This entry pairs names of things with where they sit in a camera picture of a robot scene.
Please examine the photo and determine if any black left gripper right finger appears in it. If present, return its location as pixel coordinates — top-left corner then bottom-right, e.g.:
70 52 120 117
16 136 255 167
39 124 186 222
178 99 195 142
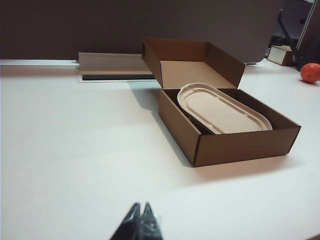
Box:
139 202 164 240

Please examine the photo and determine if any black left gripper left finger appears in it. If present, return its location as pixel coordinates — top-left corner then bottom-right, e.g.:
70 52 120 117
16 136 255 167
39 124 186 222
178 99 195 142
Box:
109 202 143 240

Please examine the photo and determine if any beige oval pulp lid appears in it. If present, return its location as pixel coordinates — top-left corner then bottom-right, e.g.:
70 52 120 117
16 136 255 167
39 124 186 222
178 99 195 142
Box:
176 83 273 136

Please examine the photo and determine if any brown cardboard box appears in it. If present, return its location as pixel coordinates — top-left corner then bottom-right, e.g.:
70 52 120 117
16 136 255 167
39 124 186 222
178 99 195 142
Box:
140 36 302 168

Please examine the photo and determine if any grey fabric desk divider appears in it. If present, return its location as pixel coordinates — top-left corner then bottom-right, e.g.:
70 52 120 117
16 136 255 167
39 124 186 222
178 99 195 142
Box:
0 0 285 66

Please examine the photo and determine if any small white carton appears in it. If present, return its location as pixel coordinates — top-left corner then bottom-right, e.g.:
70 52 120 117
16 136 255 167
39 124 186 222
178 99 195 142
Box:
267 45 296 67

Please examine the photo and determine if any orange fruit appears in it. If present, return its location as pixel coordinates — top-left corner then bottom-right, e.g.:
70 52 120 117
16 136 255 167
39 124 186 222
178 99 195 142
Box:
299 63 320 84

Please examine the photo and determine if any black slanted stand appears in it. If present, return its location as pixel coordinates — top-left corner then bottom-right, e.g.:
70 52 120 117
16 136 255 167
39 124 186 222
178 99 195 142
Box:
277 4 308 72

